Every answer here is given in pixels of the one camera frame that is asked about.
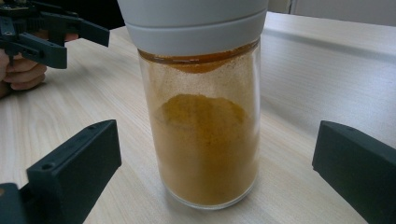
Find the glass spice jar white lid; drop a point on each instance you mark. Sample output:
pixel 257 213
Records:
pixel 202 140

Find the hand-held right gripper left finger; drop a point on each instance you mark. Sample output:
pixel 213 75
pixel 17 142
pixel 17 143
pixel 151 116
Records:
pixel 74 168

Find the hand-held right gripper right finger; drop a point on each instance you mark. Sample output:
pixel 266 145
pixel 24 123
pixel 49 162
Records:
pixel 358 168

